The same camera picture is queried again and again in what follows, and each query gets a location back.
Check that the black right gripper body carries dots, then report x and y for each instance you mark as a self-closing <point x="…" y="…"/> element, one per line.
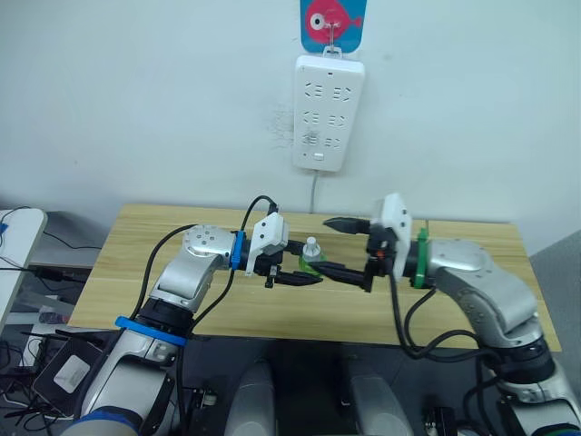
<point x="377" y="268"/>

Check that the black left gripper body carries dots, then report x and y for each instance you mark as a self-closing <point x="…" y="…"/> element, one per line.
<point x="268" y="263"/>

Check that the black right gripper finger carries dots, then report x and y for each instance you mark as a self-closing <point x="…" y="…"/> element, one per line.
<point x="340" y="273"/>
<point x="347" y="225"/>

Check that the green liquid bottle white cap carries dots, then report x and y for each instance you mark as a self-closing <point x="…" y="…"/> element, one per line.
<point x="313" y="254"/>

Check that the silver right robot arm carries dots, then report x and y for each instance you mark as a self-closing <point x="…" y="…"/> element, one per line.
<point x="481" y="277"/>

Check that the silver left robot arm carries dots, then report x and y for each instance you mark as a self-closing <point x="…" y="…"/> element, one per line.
<point x="199" y="265"/>

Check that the grey rounded robot leg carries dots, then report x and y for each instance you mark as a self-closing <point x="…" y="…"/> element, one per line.
<point x="377" y="402"/>
<point x="254" y="399"/>

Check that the blue pink fish hook sticker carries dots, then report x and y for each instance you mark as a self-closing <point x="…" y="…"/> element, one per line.
<point x="313" y="27"/>

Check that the black box with white label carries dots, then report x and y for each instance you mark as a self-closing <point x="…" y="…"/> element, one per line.
<point x="68" y="374"/>

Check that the white side desk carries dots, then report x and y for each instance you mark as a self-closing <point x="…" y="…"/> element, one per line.
<point x="18" y="254"/>

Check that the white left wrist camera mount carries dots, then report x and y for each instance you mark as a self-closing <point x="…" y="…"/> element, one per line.
<point x="271" y="234"/>

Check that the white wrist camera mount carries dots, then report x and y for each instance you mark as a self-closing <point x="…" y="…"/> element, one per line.
<point x="271" y="234"/>
<point x="399" y="227"/>

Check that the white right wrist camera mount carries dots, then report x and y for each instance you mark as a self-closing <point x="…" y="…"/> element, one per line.
<point x="399" y="227"/>

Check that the white wall power strip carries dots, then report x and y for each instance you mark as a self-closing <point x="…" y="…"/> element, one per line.
<point x="329" y="113"/>

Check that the small metal wall hook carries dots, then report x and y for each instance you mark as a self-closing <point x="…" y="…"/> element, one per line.
<point x="332" y="38"/>

